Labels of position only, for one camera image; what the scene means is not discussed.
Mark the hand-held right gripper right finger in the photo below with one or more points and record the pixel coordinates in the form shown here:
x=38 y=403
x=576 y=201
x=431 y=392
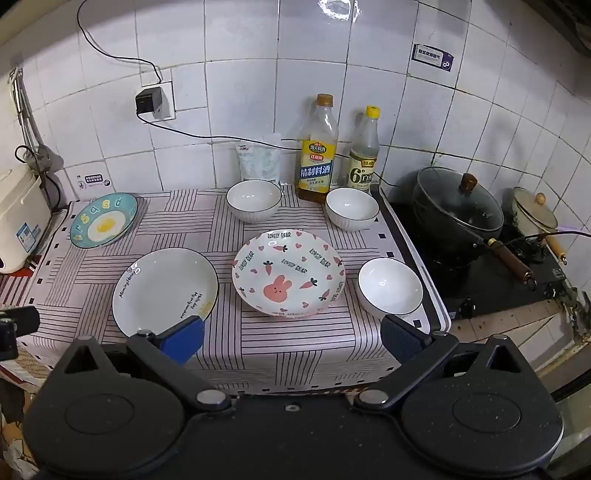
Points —
x=400 y=339

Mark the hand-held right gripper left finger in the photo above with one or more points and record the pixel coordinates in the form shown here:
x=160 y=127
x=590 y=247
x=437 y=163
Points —
x=185 y=339

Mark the white ribbed bowl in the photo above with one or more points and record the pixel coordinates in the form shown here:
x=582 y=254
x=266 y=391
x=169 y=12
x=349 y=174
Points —
x=390 y=286
x=253 y=198
x=352 y=207

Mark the white plate with blue rim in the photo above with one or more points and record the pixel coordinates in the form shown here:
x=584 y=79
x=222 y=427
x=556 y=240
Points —
x=161 y=288

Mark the pink rabbit print plate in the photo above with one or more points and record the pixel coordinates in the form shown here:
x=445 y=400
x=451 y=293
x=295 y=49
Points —
x=286 y=281

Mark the blue fried egg plate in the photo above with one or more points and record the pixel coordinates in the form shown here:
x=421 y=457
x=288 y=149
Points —
x=104 y=221

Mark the black stove knob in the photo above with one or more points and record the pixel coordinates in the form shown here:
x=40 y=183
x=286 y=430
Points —
x=467 y=308

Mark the striped pink tablecloth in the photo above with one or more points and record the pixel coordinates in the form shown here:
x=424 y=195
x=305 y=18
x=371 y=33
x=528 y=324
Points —
x=277 y=350

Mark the black gas stove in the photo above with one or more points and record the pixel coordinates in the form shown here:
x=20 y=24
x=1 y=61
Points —
x=489 y=286

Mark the white rice cooker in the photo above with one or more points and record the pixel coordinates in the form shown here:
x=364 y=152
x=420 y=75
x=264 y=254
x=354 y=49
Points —
x=21 y=217

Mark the black wok with glass lid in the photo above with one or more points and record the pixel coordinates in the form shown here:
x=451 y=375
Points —
x=457 y=217

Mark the clear vinegar bottle yellow cap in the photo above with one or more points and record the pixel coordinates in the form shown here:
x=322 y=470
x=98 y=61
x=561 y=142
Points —
x=364 y=161

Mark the cream enamel pot with lid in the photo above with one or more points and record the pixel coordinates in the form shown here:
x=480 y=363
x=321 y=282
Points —
x=533 y=214

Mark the white plastic seasoning bag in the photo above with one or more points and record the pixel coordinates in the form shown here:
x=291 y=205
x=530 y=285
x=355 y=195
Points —
x=258 y=159

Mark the cooking wine bottle yellow label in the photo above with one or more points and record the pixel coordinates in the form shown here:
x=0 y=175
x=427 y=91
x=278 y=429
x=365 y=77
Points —
x=316 y=161

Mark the black power adapter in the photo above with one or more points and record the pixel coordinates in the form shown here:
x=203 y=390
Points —
x=148 y=101

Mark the small white wall sticker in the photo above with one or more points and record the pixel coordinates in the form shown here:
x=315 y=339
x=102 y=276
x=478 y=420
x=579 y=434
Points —
x=93 y=180

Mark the white wall socket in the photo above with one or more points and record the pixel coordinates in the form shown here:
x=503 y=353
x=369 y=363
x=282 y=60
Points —
x=167 y=99

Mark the purple wall sticker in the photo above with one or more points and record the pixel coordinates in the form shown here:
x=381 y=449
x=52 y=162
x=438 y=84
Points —
x=433 y=57

